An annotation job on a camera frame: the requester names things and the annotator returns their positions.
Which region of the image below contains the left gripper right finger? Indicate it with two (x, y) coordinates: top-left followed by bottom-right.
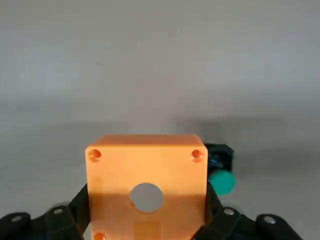
(192, 185), (305, 240)

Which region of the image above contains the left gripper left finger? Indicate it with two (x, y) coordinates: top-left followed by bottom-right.
(0, 183), (93, 240)

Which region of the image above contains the orange button box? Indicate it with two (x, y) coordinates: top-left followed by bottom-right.
(84, 133), (209, 240)

